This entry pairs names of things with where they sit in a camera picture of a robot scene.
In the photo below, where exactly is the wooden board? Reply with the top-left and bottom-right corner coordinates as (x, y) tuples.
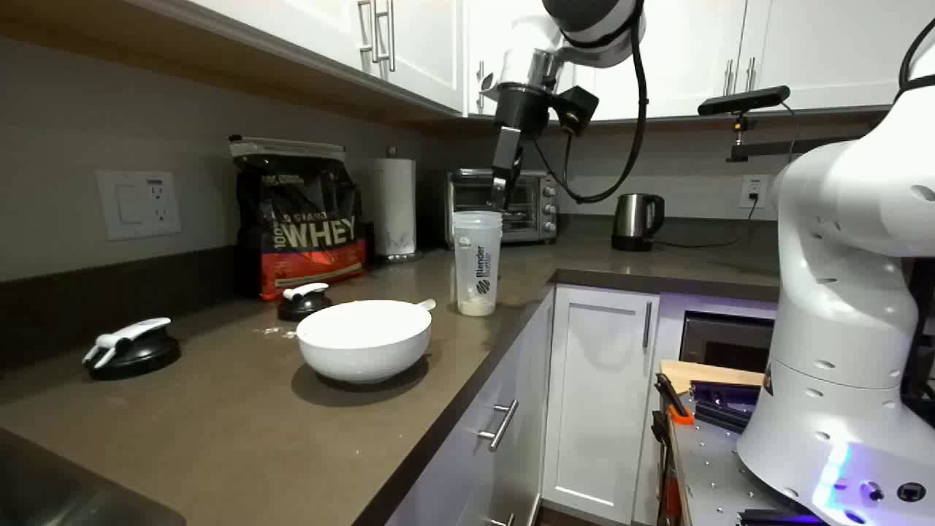
(658, 361), (768, 396)

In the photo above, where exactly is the black built-in appliance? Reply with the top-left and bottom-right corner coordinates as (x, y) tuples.
(677, 306), (781, 375)

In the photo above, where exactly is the perforated metal robot table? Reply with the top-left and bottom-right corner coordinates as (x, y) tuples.
(659, 413), (935, 526)

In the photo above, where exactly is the black stereo camera on mount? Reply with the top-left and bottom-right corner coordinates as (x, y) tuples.
(695, 81), (813, 168)

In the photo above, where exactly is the stainless steel sink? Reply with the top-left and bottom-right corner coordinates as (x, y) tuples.
(0, 425), (189, 526)

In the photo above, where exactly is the white ceramic bowl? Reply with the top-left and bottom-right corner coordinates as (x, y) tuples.
(291, 295), (439, 385)

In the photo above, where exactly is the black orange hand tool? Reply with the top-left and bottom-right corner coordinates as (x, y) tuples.
(652, 371), (699, 431)

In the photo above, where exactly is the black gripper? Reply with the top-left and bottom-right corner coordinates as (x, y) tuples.
(486, 80), (560, 204)

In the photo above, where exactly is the white double wall outlet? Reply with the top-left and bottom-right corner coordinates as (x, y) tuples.
(94, 171), (183, 244)

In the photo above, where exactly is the white paper towel roll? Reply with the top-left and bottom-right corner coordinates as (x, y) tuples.
(373, 143), (420, 264)

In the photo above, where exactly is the small white wall outlet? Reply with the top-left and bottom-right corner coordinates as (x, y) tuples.
(738, 172), (772, 210)

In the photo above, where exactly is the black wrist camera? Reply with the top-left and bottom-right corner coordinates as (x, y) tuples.
(553, 84), (601, 141)

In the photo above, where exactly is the steel electric kettle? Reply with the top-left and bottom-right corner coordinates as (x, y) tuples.
(608, 190), (668, 254)

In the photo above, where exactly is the clear shaker bottle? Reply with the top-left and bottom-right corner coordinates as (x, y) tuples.
(451, 209), (505, 318)

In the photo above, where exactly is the black red whey protein bag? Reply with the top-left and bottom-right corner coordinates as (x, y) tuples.
(228, 134), (372, 304)

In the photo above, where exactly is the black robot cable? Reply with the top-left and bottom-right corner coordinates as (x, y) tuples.
(531, 11), (652, 209)

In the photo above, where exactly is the white lower cabinet door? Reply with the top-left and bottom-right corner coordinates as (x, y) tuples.
(540, 285), (665, 526)

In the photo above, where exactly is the silver toaster oven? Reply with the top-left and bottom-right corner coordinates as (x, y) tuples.
(443, 168), (560, 245)

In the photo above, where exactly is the white lower drawer cabinet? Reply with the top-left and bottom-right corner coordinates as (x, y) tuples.
(383, 289), (556, 526)

